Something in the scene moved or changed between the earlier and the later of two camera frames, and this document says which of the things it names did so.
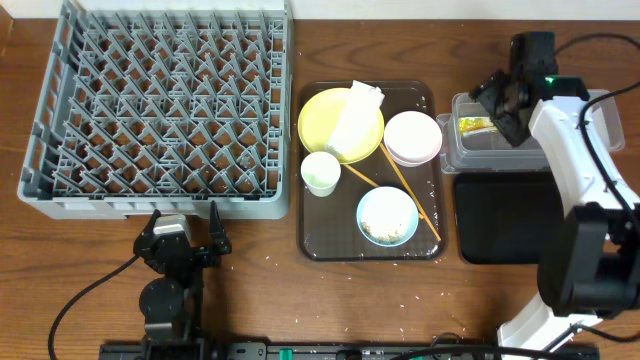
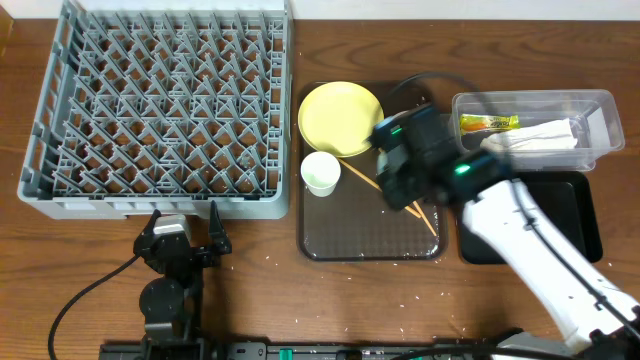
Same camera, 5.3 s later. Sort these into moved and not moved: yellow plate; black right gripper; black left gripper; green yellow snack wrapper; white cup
Moved: black right gripper
Not moved: yellow plate; black left gripper; green yellow snack wrapper; white cup
